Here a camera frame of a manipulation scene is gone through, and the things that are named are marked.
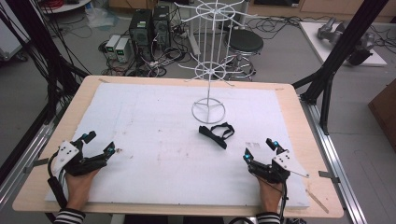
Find black round stool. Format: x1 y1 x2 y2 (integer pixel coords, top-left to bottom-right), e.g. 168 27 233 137
223 29 265 81

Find person's left hand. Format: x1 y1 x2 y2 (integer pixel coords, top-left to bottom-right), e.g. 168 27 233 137
64 169 101 212

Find white floor board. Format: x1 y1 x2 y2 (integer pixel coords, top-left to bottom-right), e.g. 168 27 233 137
298 21 389 68

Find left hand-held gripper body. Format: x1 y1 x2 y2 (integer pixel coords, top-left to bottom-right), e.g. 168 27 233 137
51 138 108 177

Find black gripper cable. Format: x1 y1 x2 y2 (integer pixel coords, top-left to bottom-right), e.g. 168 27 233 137
277 181 290 224
46 151 69 210

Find person's right hand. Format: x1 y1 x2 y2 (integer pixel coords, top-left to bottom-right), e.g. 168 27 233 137
256 177 284 215

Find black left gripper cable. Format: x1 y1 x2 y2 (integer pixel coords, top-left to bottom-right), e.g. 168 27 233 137
46 151 69 210

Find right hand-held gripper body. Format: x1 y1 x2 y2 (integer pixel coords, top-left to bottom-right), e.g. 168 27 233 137
247 149 311 185

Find black metal stand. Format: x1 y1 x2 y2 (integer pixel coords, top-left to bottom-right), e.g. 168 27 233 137
291 0 390 136

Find white round table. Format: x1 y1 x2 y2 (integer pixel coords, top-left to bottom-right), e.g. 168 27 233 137
39 0 93 15

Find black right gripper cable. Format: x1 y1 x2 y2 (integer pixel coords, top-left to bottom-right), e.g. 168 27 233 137
277 181 290 224

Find aluminium table rail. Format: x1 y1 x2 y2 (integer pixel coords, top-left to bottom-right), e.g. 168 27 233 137
299 98 369 224
0 105 64 213

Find black stand with cables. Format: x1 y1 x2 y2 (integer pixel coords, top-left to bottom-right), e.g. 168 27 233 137
0 0 92 126

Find black computer tower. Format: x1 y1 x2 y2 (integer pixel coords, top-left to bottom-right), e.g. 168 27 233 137
151 5 172 50
128 8 154 62

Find grey bench power supply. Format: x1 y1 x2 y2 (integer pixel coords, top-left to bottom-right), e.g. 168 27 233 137
114 36 132 64
105 34 122 61

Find black strap band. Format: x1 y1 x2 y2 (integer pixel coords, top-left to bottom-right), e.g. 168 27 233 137
198 121 236 150

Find thin wooden stick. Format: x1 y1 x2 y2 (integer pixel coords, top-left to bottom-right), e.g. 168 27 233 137
305 189 330 215

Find clear plastic bag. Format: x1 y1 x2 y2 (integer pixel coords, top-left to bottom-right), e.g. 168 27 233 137
84 5 120 30

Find metal table clip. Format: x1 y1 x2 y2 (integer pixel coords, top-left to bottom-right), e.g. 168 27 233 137
318 170 341 185
23 158 50 175

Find white wire display rack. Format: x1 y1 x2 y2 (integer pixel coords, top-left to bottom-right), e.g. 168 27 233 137
173 0 250 125

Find brown wooden cabinet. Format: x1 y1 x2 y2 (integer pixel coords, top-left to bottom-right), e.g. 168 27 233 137
367 78 396 145

